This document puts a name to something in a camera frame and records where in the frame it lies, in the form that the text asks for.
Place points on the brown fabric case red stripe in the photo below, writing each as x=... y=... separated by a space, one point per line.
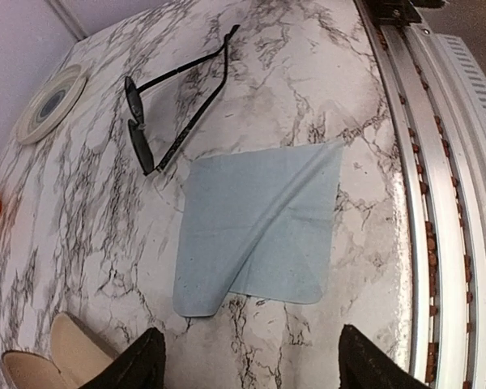
x=77 y=355

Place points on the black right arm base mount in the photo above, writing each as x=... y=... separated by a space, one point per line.
x=400 y=13

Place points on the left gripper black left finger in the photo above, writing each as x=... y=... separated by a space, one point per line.
x=141 y=365

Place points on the white plate with blue spiral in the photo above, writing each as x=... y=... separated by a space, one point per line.
x=50 y=105

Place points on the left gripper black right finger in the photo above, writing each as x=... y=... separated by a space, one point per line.
x=363 y=365

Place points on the aluminium front frame rail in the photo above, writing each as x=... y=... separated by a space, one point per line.
x=437 y=98

